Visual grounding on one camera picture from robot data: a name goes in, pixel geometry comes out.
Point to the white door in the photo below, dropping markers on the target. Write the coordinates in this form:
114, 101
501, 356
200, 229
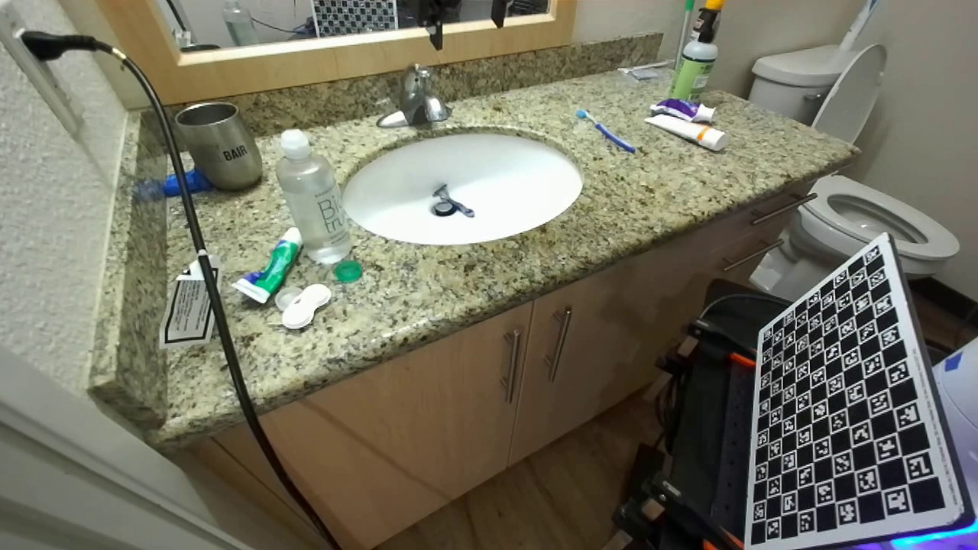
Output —
92, 473

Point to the blue toothbrush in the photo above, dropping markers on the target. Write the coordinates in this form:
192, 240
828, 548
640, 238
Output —
607, 133

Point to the clear bottle with white cap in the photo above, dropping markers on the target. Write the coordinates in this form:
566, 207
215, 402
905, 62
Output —
315, 202

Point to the steel cup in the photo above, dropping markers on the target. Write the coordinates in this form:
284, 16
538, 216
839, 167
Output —
221, 149

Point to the green spray bottle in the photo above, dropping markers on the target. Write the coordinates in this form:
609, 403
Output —
694, 69

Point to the white wall socket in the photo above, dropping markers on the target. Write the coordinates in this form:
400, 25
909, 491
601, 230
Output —
30, 76

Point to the purple and white tube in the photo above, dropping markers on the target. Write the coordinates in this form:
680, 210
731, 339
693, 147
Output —
682, 110

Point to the wood drawer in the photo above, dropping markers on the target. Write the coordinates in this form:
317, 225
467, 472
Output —
733, 271
745, 218

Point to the green bottle cap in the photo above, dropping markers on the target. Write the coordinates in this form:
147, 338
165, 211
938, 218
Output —
348, 271

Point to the wood cabinet door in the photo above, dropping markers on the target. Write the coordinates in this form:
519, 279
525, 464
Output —
619, 344
397, 428

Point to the green and white tube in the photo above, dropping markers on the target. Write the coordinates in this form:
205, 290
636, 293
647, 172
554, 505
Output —
271, 269

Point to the white tube with orange band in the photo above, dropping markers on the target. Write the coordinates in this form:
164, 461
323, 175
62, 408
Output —
688, 131

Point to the grey razor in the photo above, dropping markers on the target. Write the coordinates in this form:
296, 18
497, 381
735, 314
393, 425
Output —
452, 202

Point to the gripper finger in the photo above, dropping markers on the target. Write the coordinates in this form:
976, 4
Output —
500, 11
436, 23

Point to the blue plastic object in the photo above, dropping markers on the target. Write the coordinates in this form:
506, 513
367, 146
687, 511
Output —
183, 184

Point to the green and white pole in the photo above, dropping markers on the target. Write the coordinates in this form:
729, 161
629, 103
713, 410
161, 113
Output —
684, 30

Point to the chrome faucet lever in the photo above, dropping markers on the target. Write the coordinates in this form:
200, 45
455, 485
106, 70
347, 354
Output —
418, 82

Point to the wood framed mirror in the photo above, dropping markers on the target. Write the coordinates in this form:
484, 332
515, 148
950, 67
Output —
367, 57

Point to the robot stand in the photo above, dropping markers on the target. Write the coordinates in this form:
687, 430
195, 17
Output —
707, 428

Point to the white contact lens case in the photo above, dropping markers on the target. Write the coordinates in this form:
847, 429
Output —
306, 304

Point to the white toilet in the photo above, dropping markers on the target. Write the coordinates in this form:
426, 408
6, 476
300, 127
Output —
848, 221

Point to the black and white calibration board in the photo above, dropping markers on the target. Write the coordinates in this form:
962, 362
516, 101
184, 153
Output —
840, 412

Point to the white sink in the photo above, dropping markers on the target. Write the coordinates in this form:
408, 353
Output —
497, 183

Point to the chrome faucet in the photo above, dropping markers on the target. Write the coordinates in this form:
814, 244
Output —
419, 107

